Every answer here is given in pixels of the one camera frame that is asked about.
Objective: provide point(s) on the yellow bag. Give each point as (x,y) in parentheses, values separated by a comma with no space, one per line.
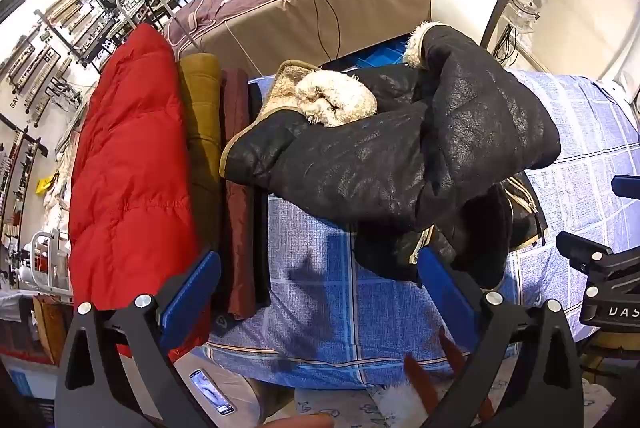
(45,185)

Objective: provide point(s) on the red down jacket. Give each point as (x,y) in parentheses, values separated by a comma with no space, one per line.
(130,158)

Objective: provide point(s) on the blue plaid bed sheet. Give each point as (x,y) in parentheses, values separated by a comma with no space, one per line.
(325,308)

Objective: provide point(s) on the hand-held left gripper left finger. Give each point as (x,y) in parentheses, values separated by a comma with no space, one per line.
(192,290)

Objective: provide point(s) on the smartphone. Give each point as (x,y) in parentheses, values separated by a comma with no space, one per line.
(210,390)

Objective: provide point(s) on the black fleece-lined leather jacket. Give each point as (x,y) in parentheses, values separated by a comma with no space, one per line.
(375,168)

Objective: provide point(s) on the black folded garment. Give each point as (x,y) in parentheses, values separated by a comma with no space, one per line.
(261,248)

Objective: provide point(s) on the blue plastic crate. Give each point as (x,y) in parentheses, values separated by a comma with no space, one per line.
(380,56)

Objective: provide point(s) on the maroon folded garment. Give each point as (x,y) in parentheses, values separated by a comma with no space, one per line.
(237,218)

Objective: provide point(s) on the mustard folded garment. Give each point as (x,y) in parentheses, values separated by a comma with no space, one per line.
(202,133)

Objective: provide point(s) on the white metal frame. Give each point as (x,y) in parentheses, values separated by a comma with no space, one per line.
(42,248)

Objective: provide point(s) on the brown and mauve massage bed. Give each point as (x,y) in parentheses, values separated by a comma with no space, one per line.
(280,8)

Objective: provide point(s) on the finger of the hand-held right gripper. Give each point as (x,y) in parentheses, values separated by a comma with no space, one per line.
(627,186)
(580,247)

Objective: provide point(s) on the black wall display rack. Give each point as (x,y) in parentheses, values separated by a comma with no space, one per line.
(20,168)
(85,23)
(40,73)

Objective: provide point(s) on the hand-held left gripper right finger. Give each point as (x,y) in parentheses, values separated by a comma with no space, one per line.
(447,290)

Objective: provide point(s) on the clear jar on machine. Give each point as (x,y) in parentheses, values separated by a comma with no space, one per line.
(521,14)

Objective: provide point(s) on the black wall shelf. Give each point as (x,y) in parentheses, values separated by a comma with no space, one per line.
(12,1)

